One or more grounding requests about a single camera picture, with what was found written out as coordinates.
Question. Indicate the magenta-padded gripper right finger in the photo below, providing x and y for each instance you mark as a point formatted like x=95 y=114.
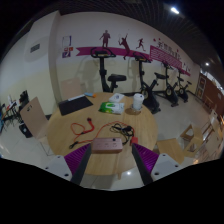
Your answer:
x=146 y=159

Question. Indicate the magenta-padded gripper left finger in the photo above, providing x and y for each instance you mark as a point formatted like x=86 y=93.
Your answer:
x=77 y=159

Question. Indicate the brown round coaster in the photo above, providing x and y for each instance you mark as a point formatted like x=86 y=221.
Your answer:
x=130 y=111

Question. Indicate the black desk pad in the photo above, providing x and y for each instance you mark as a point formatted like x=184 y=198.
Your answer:
x=75 y=105

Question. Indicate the white cup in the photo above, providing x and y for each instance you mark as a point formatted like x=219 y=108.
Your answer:
x=138 y=101

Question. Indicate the black bag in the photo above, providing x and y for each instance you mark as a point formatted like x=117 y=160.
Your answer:
x=25 y=130

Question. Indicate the green wet wipes pack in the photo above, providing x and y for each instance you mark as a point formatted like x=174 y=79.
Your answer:
x=111 y=107

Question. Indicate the orange and blue pen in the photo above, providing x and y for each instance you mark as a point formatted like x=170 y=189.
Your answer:
x=90 y=95

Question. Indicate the black exercise bike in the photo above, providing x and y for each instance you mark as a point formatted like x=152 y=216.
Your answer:
x=182 y=90
x=170 y=91
x=102 y=71
x=148 y=91

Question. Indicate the cluttered dark desk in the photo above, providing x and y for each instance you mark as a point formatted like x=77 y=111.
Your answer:
x=11 y=108

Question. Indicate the brown wooden cabinet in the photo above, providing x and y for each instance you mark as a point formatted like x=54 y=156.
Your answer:
x=210 y=88

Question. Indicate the round ceiling light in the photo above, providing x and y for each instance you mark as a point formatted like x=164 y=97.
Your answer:
x=207 y=64
x=175 y=10

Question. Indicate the magenta wall banner decal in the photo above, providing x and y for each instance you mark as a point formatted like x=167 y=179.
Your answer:
x=160 y=55

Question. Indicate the wall poster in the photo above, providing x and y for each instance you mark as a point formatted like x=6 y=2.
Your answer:
x=66 y=46

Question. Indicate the grey wall sign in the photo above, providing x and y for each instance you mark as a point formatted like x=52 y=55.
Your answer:
x=35 y=48

